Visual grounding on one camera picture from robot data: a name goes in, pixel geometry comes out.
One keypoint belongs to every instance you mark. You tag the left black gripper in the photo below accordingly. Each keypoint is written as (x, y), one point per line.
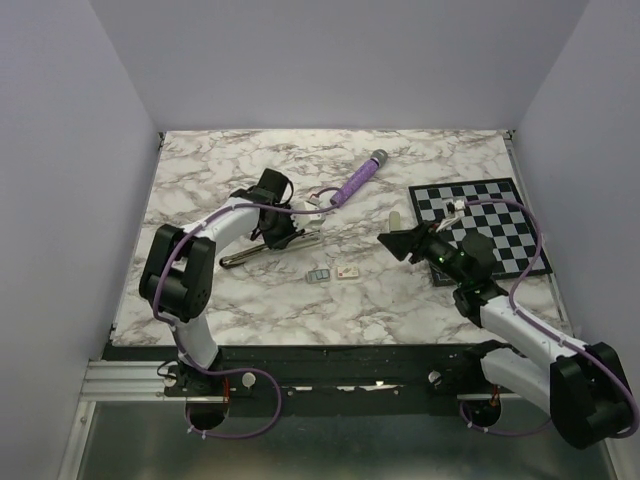
(280, 242)

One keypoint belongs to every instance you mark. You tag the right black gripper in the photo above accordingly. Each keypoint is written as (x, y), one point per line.
(416, 240)

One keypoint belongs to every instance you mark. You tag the stapler metal base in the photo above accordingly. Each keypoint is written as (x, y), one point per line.
(297, 241)

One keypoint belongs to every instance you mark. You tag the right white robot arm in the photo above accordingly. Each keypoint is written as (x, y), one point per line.
(582, 387)

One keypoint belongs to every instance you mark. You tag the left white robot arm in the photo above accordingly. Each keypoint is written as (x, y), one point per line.
(177, 278)

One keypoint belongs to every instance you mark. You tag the open staple tray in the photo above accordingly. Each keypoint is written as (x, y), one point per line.
(318, 276)

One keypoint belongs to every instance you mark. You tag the white staple box sleeve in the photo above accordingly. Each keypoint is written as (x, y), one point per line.
(347, 272)

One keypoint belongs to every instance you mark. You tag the purple glitter microphone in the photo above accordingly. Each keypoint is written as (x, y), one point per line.
(360, 177)

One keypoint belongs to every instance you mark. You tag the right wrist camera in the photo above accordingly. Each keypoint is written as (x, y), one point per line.
(454, 210)

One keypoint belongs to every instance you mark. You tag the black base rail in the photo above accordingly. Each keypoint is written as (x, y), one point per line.
(272, 382)

